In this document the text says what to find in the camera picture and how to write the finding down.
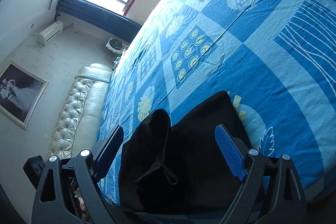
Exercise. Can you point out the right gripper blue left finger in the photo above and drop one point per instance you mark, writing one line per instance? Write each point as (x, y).
(55, 200)

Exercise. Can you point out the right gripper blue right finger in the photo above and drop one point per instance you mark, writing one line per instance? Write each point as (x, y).
(270, 190)

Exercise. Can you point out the black studded pants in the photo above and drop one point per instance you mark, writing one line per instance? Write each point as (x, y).
(179, 168)

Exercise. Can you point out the cream tufted leather headboard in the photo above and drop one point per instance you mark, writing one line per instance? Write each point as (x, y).
(79, 119)

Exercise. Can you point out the framed wedding photo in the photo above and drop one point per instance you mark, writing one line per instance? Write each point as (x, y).
(20, 93)

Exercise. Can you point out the white electric fan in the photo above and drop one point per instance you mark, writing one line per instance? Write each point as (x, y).
(116, 46)

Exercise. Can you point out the blue patterned bed sheet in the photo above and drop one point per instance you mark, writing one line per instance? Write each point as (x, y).
(274, 58)

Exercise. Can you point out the white wall air conditioner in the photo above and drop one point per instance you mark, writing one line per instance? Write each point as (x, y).
(49, 33)

